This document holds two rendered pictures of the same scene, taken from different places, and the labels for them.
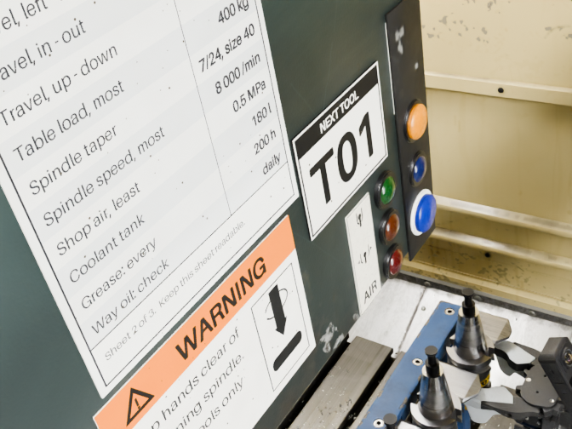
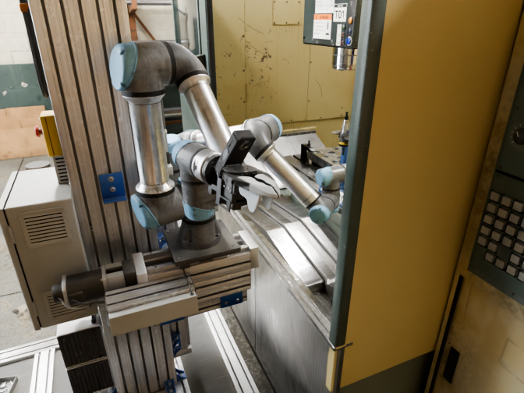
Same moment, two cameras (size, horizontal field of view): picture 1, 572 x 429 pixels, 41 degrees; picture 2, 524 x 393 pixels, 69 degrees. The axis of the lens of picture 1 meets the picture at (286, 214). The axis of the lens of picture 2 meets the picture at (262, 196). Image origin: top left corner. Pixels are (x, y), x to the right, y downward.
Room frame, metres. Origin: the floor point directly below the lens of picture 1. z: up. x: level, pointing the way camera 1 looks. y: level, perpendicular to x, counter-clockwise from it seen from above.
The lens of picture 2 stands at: (0.91, -1.84, 1.74)
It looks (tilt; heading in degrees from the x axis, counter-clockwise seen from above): 25 degrees down; 116
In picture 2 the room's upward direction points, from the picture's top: straight up
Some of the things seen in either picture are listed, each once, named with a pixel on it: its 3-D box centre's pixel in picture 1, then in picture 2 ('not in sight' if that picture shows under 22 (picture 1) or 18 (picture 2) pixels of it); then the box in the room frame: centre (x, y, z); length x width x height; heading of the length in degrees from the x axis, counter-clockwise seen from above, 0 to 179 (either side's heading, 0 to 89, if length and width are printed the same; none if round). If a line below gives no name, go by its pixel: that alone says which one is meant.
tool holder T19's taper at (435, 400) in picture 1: (434, 388); not in sight; (0.62, -0.13, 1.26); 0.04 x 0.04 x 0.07
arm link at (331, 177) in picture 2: not in sight; (331, 176); (0.52, -0.42, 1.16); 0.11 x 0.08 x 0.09; 49
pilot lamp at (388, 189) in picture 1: (386, 190); not in sight; (0.42, -0.07, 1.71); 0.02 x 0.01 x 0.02; 139
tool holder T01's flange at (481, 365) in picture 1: (470, 353); not in sight; (0.70, -0.21, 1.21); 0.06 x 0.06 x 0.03
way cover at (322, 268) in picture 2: not in sight; (291, 233); (0.26, -0.19, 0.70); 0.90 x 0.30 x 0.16; 139
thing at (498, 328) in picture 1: (485, 327); not in sight; (0.75, -0.24, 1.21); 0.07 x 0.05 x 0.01; 49
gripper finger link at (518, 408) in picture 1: (515, 401); not in sight; (0.63, -0.24, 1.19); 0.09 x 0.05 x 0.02; 74
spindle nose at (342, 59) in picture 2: not in sight; (348, 56); (0.37, 0.25, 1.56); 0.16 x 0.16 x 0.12
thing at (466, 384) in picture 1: (454, 382); not in sight; (0.66, -0.17, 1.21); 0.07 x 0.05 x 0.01; 49
